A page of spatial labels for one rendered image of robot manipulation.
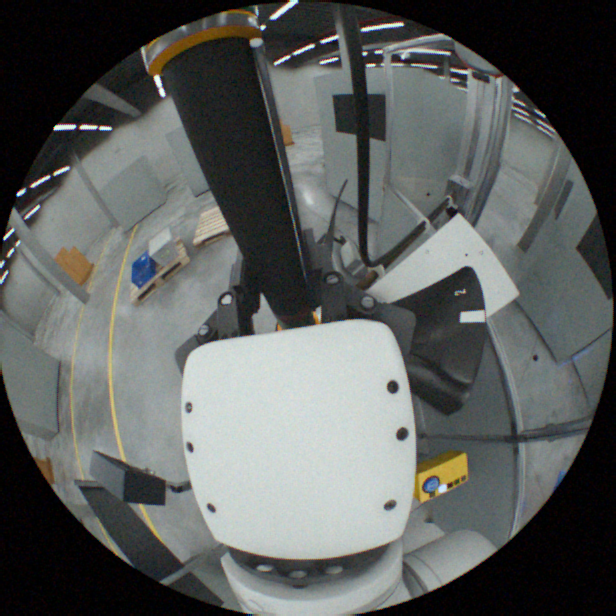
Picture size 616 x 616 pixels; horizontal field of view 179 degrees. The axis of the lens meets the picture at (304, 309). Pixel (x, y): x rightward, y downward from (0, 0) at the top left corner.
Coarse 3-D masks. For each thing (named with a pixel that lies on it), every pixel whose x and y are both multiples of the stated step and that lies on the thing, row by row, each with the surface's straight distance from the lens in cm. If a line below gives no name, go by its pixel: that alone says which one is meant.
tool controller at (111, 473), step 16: (96, 464) 90; (112, 464) 79; (128, 464) 94; (96, 480) 90; (112, 480) 79; (128, 480) 74; (144, 480) 78; (160, 480) 82; (128, 496) 75; (144, 496) 79; (160, 496) 84
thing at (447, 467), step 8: (440, 456) 70; (448, 456) 68; (456, 456) 66; (464, 456) 67; (424, 464) 67; (432, 464) 65; (440, 464) 63; (448, 464) 64; (456, 464) 66; (464, 464) 68; (416, 472) 62; (424, 472) 61; (432, 472) 62; (440, 472) 64; (448, 472) 65; (456, 472) 67; (464, 472) 69; (416, 480) 63; (424, 480) 62; (440, 480) 65; (448, 480) 66; (464, 480) 70; (416, 488) 64; (424, 488) 63; (416, 496) 66; (424, 496) 64
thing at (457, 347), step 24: (432, 288) 34; (456, 288) 31; (480, 288) 30; (432, 312) 28; (456, 312) 27; (432, 336) 25; (456, 336) 25; (480, 336) 24; (408, 360) 24; (432, 360) 23; (456, 360) 23; (480, 360) 23; (432, 384) 22; (456, 384) 22; (456, 408) 22
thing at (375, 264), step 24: (360, 48) 15; (360, 72) 15; (360, 96) 15; (360, 120) 15; (360, 144) 15; (360, 168) 16; (360, 192) 16; (456, 192) 62; (360, 216) 18; (432, 216) 42; (360, 240) 20; (408, 240) 33
